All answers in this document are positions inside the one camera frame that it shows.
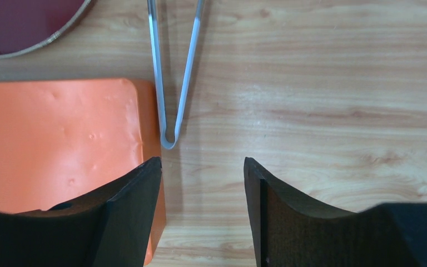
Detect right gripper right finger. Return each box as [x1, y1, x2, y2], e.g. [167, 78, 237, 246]
[244, 157, 427, 266]

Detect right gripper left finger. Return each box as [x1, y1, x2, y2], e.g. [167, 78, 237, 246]
[0, 157, 162, 266]

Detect metal tongs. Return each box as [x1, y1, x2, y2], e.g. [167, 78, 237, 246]
[147, 1, 206, 150]

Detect orange box lid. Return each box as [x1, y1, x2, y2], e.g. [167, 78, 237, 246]
[0, 78, 166, 266]

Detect dark red round plate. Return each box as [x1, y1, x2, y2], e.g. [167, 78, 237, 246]
[0, 0, 95, 58]

